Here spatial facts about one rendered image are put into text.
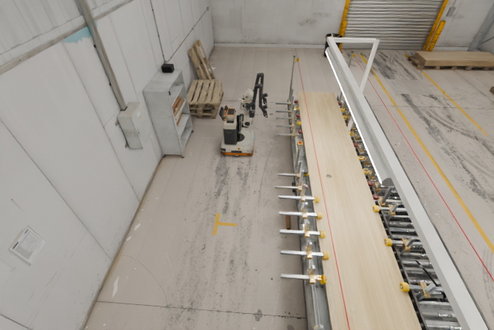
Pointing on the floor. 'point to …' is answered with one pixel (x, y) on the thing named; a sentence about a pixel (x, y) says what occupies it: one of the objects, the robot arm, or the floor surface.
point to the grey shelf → (162, 81)
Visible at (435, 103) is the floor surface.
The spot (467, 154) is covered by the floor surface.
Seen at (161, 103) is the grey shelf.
